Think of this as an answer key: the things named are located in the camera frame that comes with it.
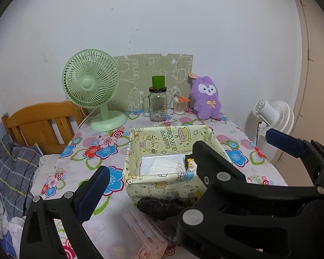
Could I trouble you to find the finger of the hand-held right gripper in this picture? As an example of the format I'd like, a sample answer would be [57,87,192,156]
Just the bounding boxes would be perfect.
[177,140,324,259]
[265,128,324,185]

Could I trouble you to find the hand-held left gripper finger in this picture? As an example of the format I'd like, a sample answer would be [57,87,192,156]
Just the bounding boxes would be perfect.
[19,166,111,259]

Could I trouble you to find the clear pink printed zip pouch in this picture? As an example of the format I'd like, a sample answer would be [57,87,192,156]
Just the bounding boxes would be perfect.
[123,208,168,259]

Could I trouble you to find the yellow printed fabric storage basket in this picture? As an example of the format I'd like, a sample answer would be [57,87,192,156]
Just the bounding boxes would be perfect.
[123,125,227,203]

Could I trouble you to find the white standing fan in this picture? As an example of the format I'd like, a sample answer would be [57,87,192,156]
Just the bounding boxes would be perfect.
[253,100,295,147]

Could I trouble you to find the floral tablecloth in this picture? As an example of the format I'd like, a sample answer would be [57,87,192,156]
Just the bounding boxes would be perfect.
[30,108,290,259]

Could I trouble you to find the clear plastic tissue packet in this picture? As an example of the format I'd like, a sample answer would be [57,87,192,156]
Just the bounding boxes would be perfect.
[140,154,189,176]

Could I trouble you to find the purple plush rabbit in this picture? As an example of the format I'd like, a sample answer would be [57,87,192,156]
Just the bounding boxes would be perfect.
[188,72,222,120]

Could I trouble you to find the cotton swab container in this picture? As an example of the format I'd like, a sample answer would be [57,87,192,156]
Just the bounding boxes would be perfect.
[173,94,191,115]

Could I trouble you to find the black ruffled scrunchie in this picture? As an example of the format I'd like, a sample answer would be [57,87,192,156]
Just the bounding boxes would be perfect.
[137,197,195,221]

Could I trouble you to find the glass jar mug black lid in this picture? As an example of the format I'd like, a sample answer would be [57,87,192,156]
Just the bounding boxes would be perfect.
[143,86,168,122]

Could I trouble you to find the grey plaid bedding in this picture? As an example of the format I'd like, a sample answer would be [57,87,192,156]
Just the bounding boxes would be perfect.
[0,133,43,218]

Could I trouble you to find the beige door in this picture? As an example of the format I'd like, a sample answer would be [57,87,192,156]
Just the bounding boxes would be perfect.
[288,0,324,163]

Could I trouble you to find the white crumpled clothing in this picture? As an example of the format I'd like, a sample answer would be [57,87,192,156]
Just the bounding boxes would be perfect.
[0,194,27,259]

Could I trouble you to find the wooden bed headboard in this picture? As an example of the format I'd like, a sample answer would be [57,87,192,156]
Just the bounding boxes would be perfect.
[1,101,85,155]

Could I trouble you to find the green desk fan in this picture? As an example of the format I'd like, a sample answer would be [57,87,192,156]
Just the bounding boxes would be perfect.
[62,49,128,132]

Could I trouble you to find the cartoon printed cardboard panel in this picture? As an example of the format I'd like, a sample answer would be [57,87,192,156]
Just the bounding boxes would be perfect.
[114,54,194,113]

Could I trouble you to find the white fan cable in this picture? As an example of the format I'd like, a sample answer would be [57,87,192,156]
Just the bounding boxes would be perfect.
[78,107,95,128]

